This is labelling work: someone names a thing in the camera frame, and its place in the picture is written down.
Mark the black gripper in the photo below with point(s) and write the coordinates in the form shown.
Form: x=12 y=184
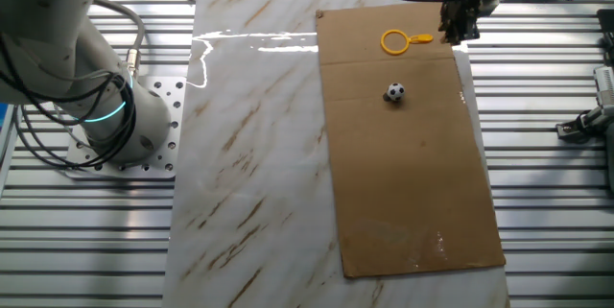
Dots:
x=472 y=1

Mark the small soccer ball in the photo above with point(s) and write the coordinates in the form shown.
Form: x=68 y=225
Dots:
x=395 y=91

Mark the brown cardboard sheet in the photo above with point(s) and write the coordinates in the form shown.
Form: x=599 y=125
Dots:
x=408 y=193

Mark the white marble board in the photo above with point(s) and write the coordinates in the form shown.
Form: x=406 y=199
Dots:
x=249 y=154

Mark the blue printed mat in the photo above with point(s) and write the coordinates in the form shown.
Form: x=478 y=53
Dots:
x=4 y=130

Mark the camera clamp mount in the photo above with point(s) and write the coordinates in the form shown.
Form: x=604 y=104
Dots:
x=575 y=130

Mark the silver ribbed camera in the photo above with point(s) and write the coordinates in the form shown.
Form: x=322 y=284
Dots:
x=605 y=82

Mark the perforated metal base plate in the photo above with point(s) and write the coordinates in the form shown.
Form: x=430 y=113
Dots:
x=146 y=81

